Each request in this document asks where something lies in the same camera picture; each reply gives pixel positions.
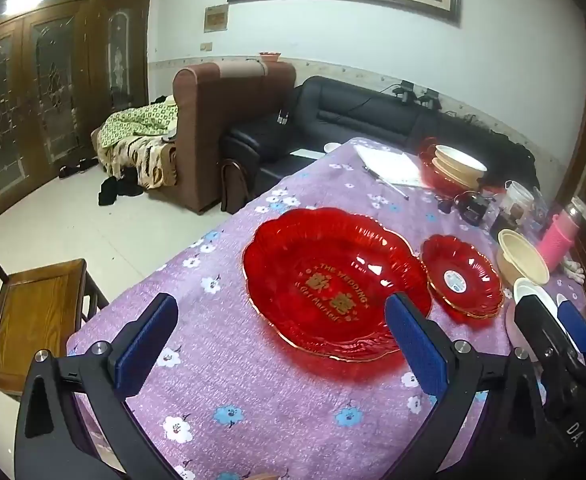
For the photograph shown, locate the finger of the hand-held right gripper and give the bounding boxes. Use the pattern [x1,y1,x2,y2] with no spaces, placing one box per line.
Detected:
[515,296,576,376]
[557,300,586,366]

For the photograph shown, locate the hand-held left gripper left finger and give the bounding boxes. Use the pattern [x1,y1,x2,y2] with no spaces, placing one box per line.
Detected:
[14,292,180,480]

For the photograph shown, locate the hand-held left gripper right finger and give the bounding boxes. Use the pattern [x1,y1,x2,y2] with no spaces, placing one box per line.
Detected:
[384,291,547,480]

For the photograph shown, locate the white foam bowl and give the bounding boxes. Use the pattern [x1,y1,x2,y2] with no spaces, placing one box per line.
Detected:
[504,277,574,363]

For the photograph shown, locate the large red plastic plate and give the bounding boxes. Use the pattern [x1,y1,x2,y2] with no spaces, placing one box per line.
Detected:
[242,207,433,363]

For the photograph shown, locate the bottle with pink knitted sleeve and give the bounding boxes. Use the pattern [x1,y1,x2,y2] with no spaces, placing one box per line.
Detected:
[537,199,586,272]

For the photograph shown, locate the small red plastic plate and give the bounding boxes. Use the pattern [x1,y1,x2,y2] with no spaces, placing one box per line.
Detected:
[419,234,504,321]

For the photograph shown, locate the wooden chair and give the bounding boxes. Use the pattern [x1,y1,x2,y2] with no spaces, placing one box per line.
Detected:
[0,225,110,403]

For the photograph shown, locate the dark jar with brown lid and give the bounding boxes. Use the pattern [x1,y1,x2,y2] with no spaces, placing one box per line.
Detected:
[490,207,514,233]

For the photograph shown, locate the purple floral tablecloth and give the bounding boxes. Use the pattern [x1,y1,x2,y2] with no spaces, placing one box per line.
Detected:
[66,137,586,480]

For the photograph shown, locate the white plastic jar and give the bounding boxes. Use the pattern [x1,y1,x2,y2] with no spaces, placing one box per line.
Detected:
[503,180,536,221]

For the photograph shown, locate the black jar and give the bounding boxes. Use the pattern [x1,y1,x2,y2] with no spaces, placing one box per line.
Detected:
[460,195,488,226]

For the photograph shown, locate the black clothes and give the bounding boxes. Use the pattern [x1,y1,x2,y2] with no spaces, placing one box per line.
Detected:
[98,167,144,207]

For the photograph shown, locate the black pen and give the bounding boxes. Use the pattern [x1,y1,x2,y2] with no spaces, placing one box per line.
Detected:
[364,165,410,201]

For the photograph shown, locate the red bowl under stack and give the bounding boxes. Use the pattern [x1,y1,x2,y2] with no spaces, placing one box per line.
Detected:
[417,136,488,196]

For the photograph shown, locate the white paper sheet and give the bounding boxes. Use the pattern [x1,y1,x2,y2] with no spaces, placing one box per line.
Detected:
[355,145,436,188]

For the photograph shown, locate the brown leather bag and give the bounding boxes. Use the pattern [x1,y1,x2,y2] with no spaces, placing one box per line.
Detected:
[220,158,249,215]

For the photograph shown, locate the tiger print blanket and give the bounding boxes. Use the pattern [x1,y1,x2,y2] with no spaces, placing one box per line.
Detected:
[98,132,179,191]

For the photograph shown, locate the green patterned blanket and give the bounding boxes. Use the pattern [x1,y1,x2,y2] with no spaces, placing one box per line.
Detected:
[97,97,179,148]

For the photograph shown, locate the brown sofa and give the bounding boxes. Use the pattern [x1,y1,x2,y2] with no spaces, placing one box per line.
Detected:
[90,60,298,216]

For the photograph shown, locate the black leather sofa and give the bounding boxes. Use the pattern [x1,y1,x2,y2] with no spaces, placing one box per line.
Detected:
[220,76,538,198]

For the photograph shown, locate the wooden wardrobe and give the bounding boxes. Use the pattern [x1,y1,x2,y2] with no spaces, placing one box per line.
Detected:
[0,0,155,231]

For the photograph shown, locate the small wall plaque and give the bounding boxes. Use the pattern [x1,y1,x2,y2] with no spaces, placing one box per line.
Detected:
[204,4,230,32]

